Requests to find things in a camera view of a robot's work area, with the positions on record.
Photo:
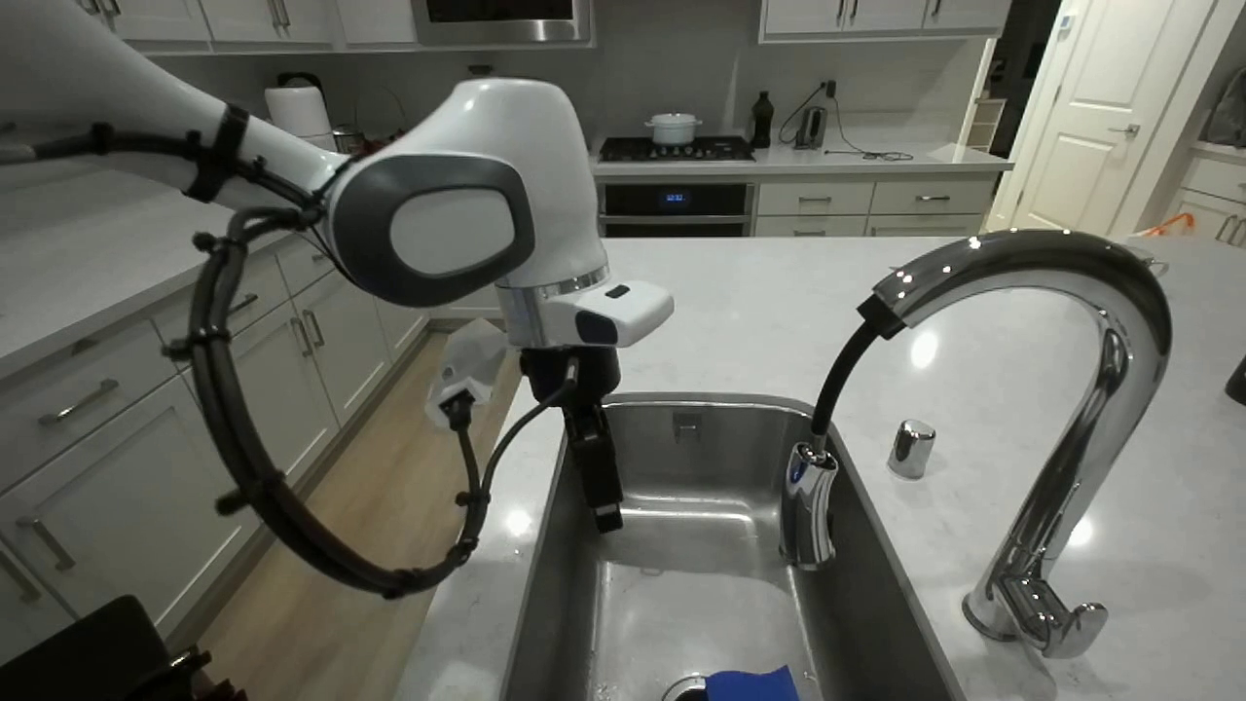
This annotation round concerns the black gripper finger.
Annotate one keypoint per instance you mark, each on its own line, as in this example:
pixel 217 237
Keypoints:
pixel 605 492
pixel 584 432

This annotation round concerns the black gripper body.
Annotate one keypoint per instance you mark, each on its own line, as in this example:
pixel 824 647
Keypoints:
pixel 571 376

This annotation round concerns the chrome pull-out faucet head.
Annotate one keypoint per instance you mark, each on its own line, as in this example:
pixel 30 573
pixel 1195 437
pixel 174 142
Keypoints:
pixel 810 507

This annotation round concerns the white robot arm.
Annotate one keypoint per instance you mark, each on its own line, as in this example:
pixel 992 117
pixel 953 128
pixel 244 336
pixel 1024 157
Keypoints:
pixel 521 142

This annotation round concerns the chrome gooseneck faucet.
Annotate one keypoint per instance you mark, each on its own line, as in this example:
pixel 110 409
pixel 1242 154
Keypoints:
pixel 1115 389

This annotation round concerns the stainless steel sink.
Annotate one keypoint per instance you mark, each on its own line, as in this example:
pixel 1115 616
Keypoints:
pixel 676 520

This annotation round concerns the built-in black oven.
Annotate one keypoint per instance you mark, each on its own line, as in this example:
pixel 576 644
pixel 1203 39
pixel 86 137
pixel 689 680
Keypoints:
pixel 676 202

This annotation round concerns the round sink drain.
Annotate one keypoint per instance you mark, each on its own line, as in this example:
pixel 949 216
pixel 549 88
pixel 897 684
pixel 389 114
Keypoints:
pixel 682 685

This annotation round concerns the blue tape strip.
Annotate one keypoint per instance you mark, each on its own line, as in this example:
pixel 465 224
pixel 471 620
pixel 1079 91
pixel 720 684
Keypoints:
pixel 754 685

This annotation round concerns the black gas cooktop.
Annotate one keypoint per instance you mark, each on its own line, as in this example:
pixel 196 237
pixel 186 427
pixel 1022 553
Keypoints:
pixel 676 150

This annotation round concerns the white cooking pot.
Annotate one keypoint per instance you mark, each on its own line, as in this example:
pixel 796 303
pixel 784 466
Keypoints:
pixel 672 126

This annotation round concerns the round chrome deck cap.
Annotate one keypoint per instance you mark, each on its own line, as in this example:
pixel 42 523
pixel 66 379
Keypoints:
pixel 913 448

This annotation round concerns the dark bottle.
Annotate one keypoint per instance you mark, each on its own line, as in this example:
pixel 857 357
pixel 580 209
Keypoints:
pixel 759 120

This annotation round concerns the white drawer cabinets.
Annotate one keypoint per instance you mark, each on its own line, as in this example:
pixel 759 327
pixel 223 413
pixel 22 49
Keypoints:
pixel 871 202

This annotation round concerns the black countertop appliance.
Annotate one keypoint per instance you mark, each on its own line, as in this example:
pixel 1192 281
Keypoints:
pixel 810 120

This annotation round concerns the built-in microwave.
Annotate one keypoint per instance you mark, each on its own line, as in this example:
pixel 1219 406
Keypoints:
pixel 501 19

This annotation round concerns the white paper towel roll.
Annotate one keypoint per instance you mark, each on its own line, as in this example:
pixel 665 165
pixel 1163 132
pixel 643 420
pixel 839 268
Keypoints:
pixel 301 114

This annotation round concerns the white base cabinets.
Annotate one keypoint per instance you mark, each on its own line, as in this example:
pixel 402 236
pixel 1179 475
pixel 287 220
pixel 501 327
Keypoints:
pixel 120 492

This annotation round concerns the black stand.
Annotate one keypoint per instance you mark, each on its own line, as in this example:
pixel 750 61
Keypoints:
pixel 91 655

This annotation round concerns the white panel door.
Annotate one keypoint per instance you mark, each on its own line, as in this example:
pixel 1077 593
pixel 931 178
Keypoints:
pixel 1105 101

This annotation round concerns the orange object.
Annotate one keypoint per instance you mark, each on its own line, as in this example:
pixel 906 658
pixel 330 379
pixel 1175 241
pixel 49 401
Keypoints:
pixel 1175 224

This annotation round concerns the small black object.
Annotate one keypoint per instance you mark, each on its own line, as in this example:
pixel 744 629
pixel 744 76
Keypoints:
pixel 1236 379

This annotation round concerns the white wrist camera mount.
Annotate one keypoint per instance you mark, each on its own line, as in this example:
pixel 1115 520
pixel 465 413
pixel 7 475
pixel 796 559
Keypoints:
pixel 469 371

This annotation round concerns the white wall cabinets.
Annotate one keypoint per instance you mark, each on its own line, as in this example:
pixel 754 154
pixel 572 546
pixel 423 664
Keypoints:
pixel 881 15
pixel 258 19

